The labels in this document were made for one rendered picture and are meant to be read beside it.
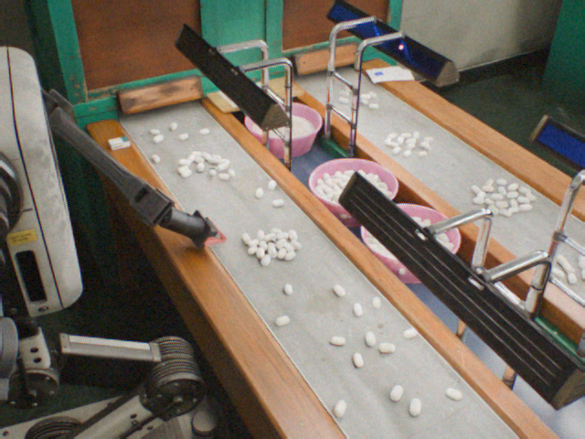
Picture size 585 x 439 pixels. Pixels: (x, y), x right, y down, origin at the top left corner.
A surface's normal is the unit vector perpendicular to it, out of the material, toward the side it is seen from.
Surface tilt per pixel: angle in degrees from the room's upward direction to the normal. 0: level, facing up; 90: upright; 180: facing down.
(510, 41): 88
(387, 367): 0
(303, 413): 0
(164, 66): 90
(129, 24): 90
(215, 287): 0
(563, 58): 90
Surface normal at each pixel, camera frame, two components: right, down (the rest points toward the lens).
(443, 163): 0.01, -0.80
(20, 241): 0.36, 0.56
